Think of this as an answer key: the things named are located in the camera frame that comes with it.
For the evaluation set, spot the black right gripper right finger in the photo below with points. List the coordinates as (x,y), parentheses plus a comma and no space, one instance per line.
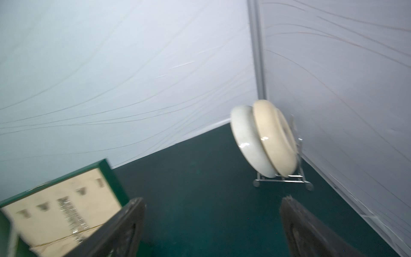
(307,236)

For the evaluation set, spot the cream plate right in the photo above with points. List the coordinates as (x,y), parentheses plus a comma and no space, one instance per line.
(276,136)

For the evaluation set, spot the green jewelry box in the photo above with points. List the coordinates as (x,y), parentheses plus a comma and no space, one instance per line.
(53,218)

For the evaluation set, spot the cream plate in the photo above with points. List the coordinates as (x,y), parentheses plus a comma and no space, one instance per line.
(248,140)
(276,136)

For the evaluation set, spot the cream plate left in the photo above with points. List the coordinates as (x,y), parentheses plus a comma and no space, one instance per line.
(248,140)

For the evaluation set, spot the metal plate rack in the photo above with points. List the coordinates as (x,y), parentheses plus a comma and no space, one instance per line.
(299,175)

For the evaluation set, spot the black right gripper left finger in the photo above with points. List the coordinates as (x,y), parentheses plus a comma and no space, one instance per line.
(119,237)

